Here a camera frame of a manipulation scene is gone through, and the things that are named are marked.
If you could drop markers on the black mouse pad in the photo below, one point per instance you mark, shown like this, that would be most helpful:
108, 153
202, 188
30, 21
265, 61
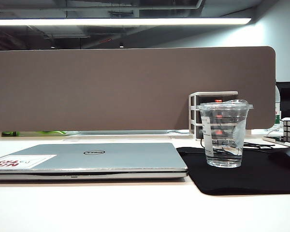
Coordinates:
244, 178

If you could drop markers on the flat phone under cube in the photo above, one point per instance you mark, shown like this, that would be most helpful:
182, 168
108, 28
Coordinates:
273, 139

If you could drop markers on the white drawer organizer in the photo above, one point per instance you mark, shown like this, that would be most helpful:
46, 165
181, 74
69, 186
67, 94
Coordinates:
192, 101

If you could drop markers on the silver Dell laptop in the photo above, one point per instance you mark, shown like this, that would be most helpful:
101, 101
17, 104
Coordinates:
111, 158

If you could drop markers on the clear plastic cup with lid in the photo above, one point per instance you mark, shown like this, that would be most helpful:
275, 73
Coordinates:
223, 135

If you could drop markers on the green plastic item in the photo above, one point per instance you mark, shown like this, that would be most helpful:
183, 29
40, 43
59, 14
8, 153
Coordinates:
9, 133
55, 133

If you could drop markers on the brown desk partition panel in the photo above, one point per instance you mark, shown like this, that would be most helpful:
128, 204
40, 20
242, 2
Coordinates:
111, 87

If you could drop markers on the black monitor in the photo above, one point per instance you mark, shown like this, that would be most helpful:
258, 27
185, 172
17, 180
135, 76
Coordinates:
289, 99

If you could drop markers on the long ceiling light bar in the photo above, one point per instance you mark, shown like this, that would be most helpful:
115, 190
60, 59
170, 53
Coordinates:
111, 21

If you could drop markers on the black computer mouse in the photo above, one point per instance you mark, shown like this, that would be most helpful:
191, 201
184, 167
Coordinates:
288, 157

